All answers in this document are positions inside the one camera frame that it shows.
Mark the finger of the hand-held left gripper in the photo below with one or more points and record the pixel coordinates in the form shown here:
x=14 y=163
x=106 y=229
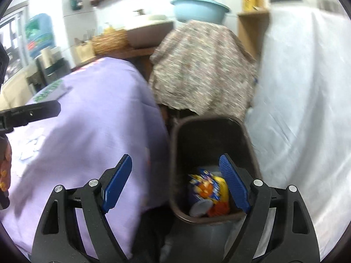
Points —
x=33 y=113

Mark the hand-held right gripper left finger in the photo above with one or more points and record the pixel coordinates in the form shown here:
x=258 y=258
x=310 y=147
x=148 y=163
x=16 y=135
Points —
x=118 y=183

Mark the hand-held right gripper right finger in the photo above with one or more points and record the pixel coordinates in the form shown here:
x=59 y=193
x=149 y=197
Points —
x=235 y=186

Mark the yellow can with lid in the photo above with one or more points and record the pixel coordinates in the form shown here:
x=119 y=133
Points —
x=218 y=185

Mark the orange snack wrapper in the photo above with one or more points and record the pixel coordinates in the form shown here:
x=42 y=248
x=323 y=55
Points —
x=219 y=210

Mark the blue snack wrapper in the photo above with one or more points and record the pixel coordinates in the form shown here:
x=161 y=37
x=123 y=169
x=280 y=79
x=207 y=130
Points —
x=198 y=186

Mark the purple and white paper cup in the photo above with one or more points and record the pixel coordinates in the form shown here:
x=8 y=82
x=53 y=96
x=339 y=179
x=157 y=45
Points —
x=201 y=206

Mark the dark brown trash bin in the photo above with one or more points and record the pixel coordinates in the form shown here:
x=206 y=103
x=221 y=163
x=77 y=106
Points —
x=197 y=142

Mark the person's left forearm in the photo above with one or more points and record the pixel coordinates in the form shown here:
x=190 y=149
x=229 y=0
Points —
x=5 y=167

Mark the green and white box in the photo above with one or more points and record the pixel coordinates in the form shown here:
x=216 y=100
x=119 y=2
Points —
x=52 y=90

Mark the window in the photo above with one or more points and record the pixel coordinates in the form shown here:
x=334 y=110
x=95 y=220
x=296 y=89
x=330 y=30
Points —
x=16 y=33

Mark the white paper scraps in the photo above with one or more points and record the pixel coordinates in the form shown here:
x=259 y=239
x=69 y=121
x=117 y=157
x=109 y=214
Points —
x=30 y=150

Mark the white cylinder container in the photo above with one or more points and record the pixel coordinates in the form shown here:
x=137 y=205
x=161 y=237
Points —
x=46 y=57

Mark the blue water jug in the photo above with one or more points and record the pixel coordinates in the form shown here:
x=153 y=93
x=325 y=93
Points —
x=39 y=35

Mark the beige utensil holder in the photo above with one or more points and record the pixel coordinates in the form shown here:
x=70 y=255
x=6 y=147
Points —
x=85 y=52

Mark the green packet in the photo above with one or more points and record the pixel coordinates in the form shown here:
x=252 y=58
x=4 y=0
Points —
x=76 y=1

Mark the wicker basket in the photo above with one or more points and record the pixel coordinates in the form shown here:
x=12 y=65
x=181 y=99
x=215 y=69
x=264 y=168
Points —
x=109 y=42

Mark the white cloth cover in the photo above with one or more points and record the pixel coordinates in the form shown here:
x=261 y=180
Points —
x=301 y=101

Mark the yellow soap bottle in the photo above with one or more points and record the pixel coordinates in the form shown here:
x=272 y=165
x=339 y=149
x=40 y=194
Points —
x=109 y=28

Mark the dark wooden counter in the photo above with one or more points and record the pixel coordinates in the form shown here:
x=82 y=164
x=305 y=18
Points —
x=131 y=53

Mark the floral cloth cover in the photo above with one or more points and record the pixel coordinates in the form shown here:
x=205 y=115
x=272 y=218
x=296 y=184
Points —
x=203 y=68

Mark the white and brown sink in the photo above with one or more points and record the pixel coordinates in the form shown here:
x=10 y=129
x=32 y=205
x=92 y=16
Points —
x=148 y=34

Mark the brass faucet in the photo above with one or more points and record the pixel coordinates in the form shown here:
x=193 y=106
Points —
x=139 y=11

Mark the light wooden cabinet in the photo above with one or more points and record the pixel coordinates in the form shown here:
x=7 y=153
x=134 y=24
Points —
x=252 y=33

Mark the light blue plastic basin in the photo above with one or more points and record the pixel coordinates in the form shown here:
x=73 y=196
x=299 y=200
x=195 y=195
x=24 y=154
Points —
x=200 y=9

